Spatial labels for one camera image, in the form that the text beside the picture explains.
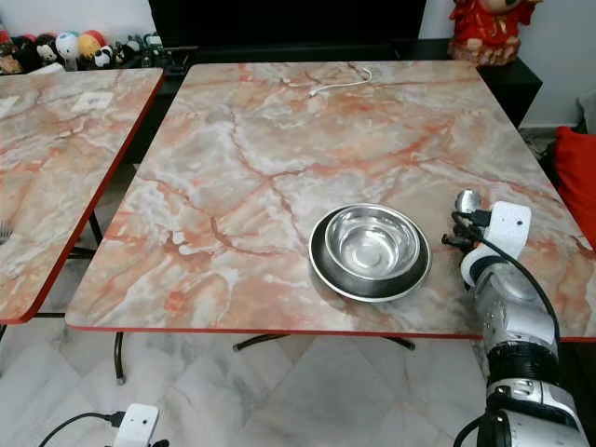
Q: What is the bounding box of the steel spoon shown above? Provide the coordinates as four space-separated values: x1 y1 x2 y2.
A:
455 189 483 217

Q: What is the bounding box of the steel bowl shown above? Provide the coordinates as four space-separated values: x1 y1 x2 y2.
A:
324 204 422 281

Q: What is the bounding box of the red cushion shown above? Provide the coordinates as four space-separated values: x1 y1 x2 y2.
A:
549 126 596 245

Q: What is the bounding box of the steel plate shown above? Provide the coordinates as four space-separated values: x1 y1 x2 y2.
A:
309 204 432 304

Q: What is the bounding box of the black curved table foot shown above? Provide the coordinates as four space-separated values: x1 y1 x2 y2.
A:
233 332 418 353

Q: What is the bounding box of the red figurine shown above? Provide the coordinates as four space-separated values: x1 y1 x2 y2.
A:
448 0 545 67

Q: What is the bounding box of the red hat plush toy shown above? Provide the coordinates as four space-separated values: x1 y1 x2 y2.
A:
0 30 23 75

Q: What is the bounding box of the black metal table leg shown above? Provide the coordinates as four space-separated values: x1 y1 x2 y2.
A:
114 331 128 386

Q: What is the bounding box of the black plush toy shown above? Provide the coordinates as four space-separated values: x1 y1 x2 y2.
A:
32 32 61 68

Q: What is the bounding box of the white blue plush toy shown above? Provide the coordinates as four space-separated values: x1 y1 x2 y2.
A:
54 31 81 66

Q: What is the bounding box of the panda plush toy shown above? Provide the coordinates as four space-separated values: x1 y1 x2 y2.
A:
93 45 118 71

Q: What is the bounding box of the orange red plush toy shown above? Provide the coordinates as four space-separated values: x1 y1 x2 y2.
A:
78 29 108 61

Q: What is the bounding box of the black television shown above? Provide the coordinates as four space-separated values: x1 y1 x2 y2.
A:
148 0 427 48

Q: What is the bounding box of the green plush toy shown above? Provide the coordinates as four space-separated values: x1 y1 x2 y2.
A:
138 33 169 70

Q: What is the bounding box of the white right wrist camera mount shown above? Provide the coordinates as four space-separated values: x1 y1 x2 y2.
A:
461 201 533 286

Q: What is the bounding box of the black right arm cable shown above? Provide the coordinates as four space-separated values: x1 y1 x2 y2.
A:
453 210 563 359

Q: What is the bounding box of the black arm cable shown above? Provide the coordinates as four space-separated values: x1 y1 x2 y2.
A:
453 210 563 359
39 411 126 447

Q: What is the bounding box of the white cable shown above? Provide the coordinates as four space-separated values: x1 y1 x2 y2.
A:
309 63 374 98

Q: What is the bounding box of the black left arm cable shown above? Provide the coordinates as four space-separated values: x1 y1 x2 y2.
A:
39 411 126 447

